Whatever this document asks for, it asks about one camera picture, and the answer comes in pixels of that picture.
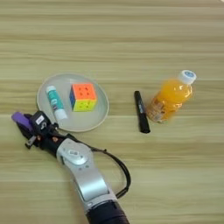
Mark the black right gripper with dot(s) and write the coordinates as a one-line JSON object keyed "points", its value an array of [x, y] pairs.
{"points": [[49, 143]]}

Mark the purple rectangular block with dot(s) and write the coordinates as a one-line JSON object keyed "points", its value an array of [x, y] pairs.
{"points": [[20, 119]]}

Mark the teal and white glue stick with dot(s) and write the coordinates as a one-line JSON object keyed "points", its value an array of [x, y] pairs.
{"points": [[55, 102]]}

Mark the round grey plate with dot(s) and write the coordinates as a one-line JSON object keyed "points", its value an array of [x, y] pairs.
{"points": [[87, 119]]}

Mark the multicoloured puzzle cube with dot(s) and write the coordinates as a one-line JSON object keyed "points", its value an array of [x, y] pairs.
{"points": [[84, 93]]}

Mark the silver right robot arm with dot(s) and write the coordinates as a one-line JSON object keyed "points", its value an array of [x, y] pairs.
{"points": [[87, 180]]}

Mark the black box with white label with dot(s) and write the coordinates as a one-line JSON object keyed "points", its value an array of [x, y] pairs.
{"points": [[39, 120]]}

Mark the black marker pen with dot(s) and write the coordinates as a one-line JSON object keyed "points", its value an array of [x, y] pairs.
{"points": [[141, 112]]}

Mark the orange juice bottle white cap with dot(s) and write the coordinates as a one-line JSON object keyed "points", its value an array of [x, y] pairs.
{"points": [[172, 96]]}

